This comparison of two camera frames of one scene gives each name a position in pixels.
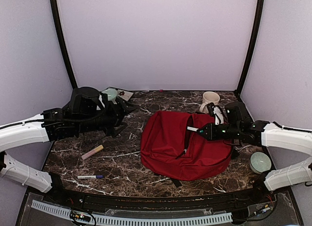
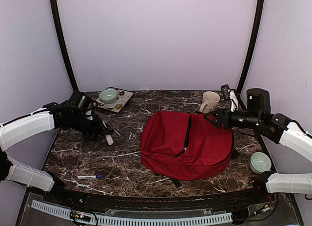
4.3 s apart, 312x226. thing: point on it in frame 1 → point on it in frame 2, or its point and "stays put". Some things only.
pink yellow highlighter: (87, 154) → (108, 136)
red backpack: (170, 150) stays put
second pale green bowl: (260, 162) stays put
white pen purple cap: (96, 176) stays put
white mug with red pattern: (209, 97) stays put
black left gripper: (118, 116) → (100, 129)
